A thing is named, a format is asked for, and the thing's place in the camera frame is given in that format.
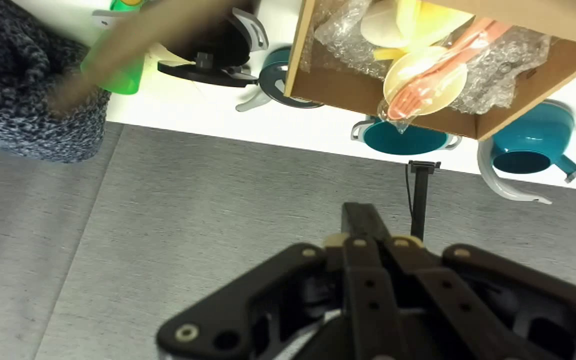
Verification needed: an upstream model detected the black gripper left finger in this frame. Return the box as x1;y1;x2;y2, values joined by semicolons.
154;200;376;360

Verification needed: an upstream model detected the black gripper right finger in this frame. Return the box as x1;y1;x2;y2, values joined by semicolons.
363;200;576;360

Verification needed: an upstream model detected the cream plastic plate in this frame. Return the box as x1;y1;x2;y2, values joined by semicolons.
382;45;470;120

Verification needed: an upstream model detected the black toy pan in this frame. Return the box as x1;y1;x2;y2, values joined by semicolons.
156;7;271;91

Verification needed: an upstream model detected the pink plastic utensil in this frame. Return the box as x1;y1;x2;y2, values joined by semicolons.
386;17;512;127

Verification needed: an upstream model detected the green plastic cup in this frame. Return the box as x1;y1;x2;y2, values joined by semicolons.
77;0;148;99

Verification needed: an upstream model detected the yellow plush toy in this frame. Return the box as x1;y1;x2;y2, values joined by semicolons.
373;0;476;62

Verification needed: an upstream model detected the white round plastic piece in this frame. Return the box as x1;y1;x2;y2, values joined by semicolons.
358;3;411;51

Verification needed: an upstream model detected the dark blue knitted cloth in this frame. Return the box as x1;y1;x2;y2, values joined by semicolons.
0;0;114;166

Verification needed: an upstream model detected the teal pot with handles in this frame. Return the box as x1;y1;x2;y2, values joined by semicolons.
347;115;463;159

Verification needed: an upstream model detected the teal saucepan with grey handle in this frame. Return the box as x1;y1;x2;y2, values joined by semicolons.
234;45;324;115

